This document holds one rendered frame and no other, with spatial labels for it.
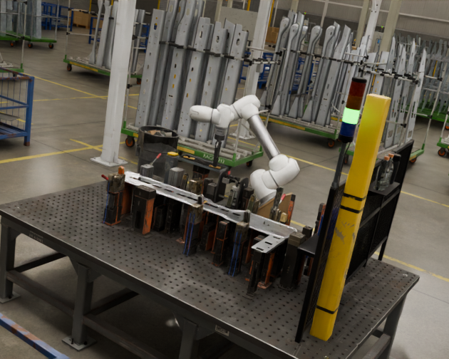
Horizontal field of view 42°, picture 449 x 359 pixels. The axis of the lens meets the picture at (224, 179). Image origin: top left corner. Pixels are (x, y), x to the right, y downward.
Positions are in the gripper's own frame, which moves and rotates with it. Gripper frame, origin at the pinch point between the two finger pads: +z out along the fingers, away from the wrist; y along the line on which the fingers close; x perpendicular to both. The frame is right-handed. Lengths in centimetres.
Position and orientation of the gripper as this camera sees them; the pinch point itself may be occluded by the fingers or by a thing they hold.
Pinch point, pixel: (215, 161)
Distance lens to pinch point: 417.7
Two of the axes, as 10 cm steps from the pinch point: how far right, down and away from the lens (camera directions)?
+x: 9.7, 2.1, -1.3
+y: -1.8, 2.6, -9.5
